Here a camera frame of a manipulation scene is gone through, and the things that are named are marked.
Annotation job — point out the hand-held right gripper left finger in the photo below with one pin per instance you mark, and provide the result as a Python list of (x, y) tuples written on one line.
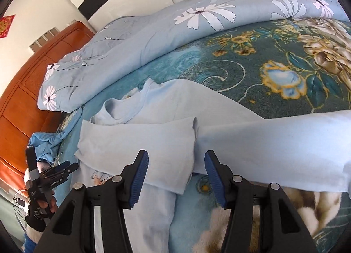
[(138, 180)]

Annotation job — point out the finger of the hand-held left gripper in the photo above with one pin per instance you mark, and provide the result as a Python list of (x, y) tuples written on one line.
[(59, 167), (68, 170)]

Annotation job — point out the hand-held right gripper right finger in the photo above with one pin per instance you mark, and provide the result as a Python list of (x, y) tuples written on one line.
[(216, 180)]

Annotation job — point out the light blue shirt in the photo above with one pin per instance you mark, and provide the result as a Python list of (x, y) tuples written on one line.
[(246, 146)]

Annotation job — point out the person's left forearm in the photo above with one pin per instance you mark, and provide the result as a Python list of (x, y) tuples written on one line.
[(30, 242)]

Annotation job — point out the person's left hand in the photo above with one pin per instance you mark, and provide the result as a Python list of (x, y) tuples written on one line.
[(37, 218)]

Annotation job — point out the pink fleece garment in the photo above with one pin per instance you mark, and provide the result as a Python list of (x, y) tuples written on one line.
[(44, 166)]

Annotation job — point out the white power strip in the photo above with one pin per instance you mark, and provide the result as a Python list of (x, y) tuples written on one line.
[(22, 207)]

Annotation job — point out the blue towelling garment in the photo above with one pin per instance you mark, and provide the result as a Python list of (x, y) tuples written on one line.
[(44, 143)]

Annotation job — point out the wooden headboard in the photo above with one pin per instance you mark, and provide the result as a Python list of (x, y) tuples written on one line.
[(22, 99)]

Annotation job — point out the teal floral blanket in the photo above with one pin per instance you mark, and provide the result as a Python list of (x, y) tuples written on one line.
[(246, 83)]

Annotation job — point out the light blue daisy quilt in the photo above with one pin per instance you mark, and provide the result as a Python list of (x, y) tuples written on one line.
[(150, 41)]

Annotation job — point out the wall switch panel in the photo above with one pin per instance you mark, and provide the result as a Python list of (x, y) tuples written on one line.
[(44, 39)]

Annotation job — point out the red wall decoration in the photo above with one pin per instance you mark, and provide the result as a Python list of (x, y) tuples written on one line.
[(6, 25)]

